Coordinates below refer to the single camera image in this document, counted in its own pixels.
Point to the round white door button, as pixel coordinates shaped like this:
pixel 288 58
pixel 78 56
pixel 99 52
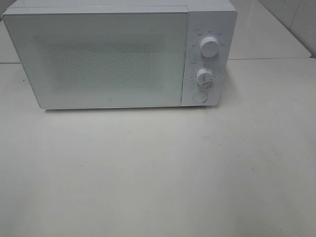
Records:
pixel 200 97

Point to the white dial knob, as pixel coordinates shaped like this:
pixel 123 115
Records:
pixel 204 77
pixel 209 46

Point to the white microwave door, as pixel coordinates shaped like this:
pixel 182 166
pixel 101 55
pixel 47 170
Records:
pixel 102 60

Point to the white microwave oven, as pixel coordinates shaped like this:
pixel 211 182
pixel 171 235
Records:
pixel 205 18

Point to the white rear table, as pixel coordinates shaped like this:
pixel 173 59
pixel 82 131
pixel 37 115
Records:
pixel 259 35

